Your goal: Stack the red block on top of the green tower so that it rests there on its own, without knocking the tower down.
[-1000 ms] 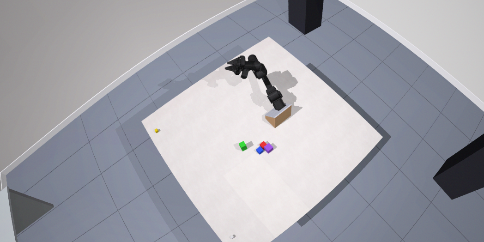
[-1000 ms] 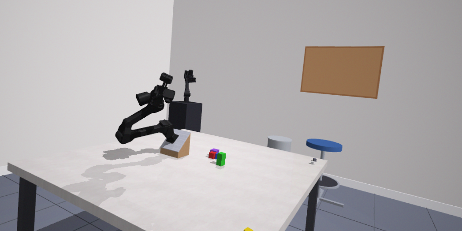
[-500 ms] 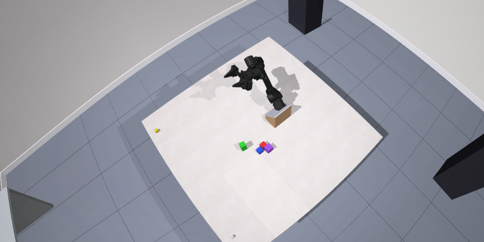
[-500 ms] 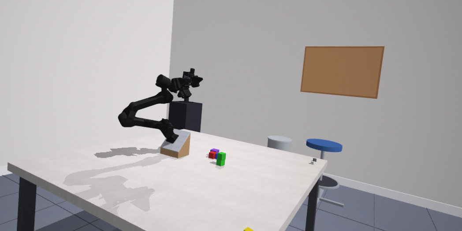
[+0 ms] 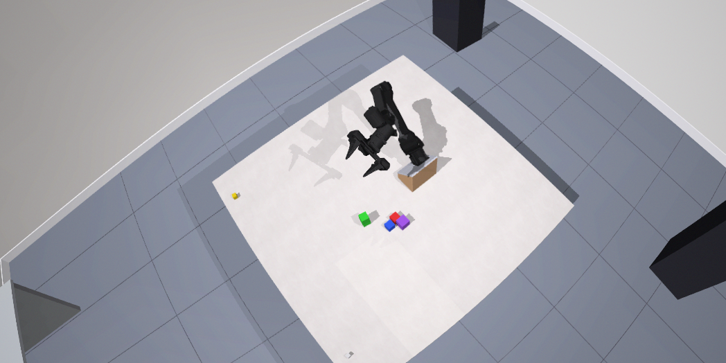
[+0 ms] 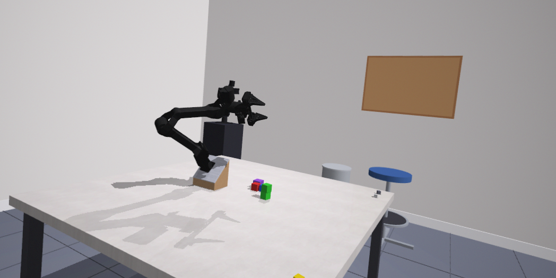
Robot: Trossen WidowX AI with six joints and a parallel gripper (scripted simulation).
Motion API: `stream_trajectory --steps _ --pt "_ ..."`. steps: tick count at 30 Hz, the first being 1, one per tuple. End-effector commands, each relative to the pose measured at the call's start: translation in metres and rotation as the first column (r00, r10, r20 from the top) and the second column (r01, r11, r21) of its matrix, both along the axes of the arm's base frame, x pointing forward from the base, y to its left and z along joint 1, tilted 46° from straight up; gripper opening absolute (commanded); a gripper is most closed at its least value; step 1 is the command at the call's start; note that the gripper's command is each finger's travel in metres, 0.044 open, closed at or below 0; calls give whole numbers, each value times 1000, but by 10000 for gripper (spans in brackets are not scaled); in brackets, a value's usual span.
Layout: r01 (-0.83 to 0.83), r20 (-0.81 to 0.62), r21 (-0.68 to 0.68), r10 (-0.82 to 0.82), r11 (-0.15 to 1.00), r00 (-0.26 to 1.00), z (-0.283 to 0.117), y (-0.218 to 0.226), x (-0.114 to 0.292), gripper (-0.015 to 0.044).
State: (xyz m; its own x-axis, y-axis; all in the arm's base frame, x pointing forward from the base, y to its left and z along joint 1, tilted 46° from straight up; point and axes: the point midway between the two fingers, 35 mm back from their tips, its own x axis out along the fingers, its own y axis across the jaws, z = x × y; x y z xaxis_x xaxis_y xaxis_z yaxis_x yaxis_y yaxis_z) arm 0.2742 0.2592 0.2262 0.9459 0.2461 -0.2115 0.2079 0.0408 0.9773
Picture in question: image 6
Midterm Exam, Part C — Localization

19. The red block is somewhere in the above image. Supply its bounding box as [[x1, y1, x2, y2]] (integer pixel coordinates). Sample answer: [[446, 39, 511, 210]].
[[251, 182, 261, 191]]

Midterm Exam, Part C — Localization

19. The green block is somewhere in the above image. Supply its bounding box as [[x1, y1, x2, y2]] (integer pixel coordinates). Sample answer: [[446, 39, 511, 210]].
[[260, 191, 271, 200], [261, 183, 272, 193]]

